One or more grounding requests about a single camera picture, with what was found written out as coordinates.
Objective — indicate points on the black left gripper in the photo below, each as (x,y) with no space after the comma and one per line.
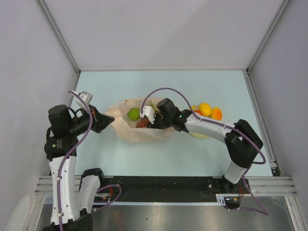
(99,121)

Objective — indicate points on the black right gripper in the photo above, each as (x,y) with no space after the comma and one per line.
(155,125)

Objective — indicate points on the translucent orange plastic bag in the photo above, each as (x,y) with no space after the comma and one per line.
(130,127)

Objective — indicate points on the orange fake tangerine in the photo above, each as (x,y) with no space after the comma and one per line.
(199,112)

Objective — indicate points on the yellow fake lemon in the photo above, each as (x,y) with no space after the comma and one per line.
(205,109)

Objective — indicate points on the yellow orange fake mango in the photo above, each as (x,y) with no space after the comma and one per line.
(216,113)

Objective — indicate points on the yellow fake banana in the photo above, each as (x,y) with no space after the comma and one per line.
(155,108)

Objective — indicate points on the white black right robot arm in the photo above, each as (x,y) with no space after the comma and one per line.
(242,142)

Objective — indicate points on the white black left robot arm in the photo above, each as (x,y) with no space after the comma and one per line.
(72,206)

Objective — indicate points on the red fake grapes bunch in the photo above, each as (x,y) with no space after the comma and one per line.
(142,123)

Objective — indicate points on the green fake apple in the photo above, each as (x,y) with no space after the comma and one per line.
(133,114)

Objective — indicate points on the cream ceramic plate leaf motif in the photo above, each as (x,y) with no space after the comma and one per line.
(198,135)

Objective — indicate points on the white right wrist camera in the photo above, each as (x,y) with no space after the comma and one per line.
(148,112)

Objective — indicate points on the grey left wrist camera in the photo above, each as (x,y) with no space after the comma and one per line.
(85,98)

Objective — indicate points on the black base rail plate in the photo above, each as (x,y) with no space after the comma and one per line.
(154,189)

